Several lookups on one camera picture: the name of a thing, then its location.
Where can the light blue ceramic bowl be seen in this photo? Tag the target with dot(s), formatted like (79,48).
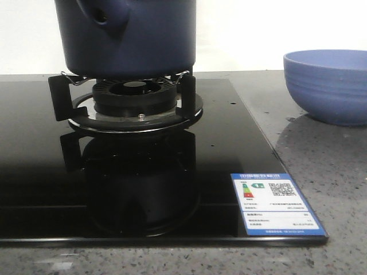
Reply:
(329,84)

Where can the black pot support grate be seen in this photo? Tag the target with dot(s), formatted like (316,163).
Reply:
(82,116)

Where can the dark blue cooking pot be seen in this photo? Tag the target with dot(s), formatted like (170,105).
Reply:
(127,39)

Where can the black burner head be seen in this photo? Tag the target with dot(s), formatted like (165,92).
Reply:
(131,98)

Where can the blue energy label sticker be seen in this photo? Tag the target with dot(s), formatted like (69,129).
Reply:
(273,205)

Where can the black glass gas stove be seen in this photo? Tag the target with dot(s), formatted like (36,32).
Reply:
(60,188)

